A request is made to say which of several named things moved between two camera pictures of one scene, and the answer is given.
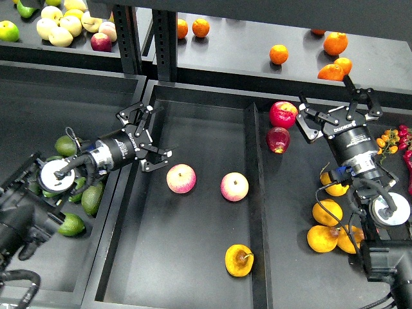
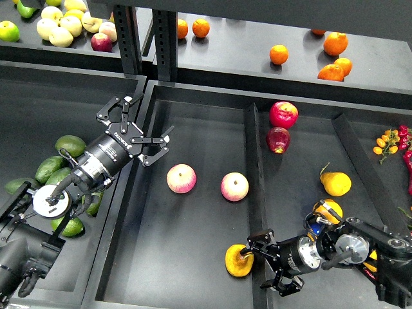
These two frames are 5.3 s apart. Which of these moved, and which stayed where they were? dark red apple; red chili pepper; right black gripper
Moved: right black gripper
Stayed: dark red apple; red chili pepper
